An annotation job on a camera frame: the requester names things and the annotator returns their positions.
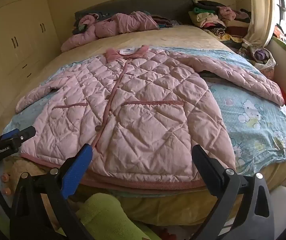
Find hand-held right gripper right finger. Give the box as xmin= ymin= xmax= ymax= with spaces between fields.
xmin=192 ymin=144 xmax=274 ymax=240

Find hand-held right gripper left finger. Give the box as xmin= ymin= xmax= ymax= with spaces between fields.
xmin=9 ymin=144 xmax=93 ymax=240

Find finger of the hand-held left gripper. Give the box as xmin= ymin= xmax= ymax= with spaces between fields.
xmin=0 ymin=126 xmax=37 ymax=151

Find pink quilted jacket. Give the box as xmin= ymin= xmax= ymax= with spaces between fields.
xmin=15 ymin=45 xmax=284 ymax=190

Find pile of folded clothes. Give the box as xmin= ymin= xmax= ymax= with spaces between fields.
xmin=189 ymin=0 xmax=252 ymax=43

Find dark patterned clothes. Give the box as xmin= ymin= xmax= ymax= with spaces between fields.
xmin=150 ymin=15 xmax=181 ymax=28

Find beige fluffy blanket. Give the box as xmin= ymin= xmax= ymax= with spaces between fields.
xmin=0 ymin=155 xmax=66 ymax=205

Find blue cartoon printed blanket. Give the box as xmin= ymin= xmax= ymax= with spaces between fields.
xmin=2 ymin=46 xmax=286 ymax=178

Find white plastic object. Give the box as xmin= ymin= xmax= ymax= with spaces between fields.
xmin=268 ymin=186 xmax=286 ymax=240

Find cream built-in wardrobe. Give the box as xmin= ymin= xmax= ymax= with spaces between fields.
xmin=0 ymin=0 xmax=61 ymax=120

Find dark teal printed cloth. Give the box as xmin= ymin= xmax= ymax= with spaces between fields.
xmin=72 ymin=12 xmax=101 ymax=34

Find bag with purple cloth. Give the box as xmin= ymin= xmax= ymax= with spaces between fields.
xmin=238 ymin=42 xmax=277 ymax=70

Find bed with beige sheet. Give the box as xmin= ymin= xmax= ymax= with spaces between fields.
xmin=0 ymin=24 xmax=286 ymax=228

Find crumpled pink quilted garment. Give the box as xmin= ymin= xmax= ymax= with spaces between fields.
xmin=61 ymin=11 xmax=160 ymax=53

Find cream curtain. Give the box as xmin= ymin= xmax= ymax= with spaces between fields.
xmin=241 ymin=0 xmax=281 ymax=48

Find grey padded headboard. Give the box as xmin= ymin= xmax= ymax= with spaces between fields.
xmin=74 ymin=0 xmax=196 ymax=28

